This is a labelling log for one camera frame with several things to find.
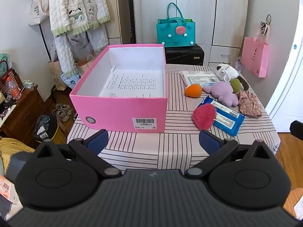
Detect printed paper sheet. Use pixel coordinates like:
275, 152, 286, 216
99, 66, 164, 98

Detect orange makeup sponge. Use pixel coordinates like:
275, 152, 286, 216
185, 84, 203, 97

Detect orange white packet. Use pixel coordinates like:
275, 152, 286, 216
0, 175, 19, 204

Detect green tissue pack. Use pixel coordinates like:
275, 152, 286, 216
0, 52, 12, 74

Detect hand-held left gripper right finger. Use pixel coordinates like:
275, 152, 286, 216
185, 130, 273, 178

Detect white fleece pajama jacket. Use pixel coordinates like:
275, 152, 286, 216
48, 0, 111, 37

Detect brown paper bag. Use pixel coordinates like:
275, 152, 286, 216
76, 54, 97, 75
48, 60, 68, 91

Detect pink paper bag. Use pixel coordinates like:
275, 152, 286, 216
240, 24, 269, 78

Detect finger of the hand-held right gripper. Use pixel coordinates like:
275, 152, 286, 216
290, 120, 303, 143

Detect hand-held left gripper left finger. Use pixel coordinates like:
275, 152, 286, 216
33, 129, 122, 179

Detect orange drink bottle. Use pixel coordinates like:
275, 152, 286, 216
7, 77, 22, 100

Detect white canvas tote bag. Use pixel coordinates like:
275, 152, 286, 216
28, 0, 50, 26

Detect teal felt handbag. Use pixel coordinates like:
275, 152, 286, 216
156, 2, 196, 48

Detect grey garment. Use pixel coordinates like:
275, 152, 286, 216
67, 32, 89, 61

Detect black suitcase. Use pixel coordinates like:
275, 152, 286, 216
164, 44, 204, 66

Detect black clothes rack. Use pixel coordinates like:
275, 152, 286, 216
26, 0, 55, 62

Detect white door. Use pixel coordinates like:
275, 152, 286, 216
265, 28, 303, 133

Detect white plush toy brown tail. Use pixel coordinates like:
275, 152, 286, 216
215, 63, 250, 91

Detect lilac plastic bag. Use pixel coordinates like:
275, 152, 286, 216
231, 57, 242, 72

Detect black hair ties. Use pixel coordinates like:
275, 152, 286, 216
260, 14, 272, 34

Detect pink cardboard box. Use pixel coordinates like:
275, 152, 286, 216
69, 43, 168, 133

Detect floral cloth pouch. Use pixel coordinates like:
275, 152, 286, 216
237, 90, 263, 117

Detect wooden nightstand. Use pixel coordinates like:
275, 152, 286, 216
0, 85, 45, 143

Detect light blue wipes pack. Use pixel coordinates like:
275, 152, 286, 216
179, 70, 220, 87

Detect red fuzzy ball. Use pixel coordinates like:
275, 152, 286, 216
192, 103, 217, 130

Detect white fleece pajama pants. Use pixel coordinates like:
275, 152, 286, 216
53, 26, 108, 76

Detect blue printed bag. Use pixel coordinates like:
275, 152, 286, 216
60, 72, 82, 90

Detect white wardrobe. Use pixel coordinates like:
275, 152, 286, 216
131, 0, 250, 67

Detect green makeup sponge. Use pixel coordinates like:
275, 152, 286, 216
230, 79, 241, 94

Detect red checkered basket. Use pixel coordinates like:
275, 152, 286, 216
0, 60, 24, 93

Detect pair of grey shoes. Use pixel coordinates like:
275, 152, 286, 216
52, 103, 73, 122

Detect blue wet wipes pack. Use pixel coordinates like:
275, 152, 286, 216
198, 95, 245, 137

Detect striped tablecloth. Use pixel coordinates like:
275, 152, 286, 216
67, 64, 281, 171

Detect patterned bedding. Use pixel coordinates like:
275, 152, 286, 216
0, 137, 36, 218

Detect trash bin with black bag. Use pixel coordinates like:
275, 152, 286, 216
32, 115, 59, 145

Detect purple plush toy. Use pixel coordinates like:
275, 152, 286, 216
203, 82, 239, 106

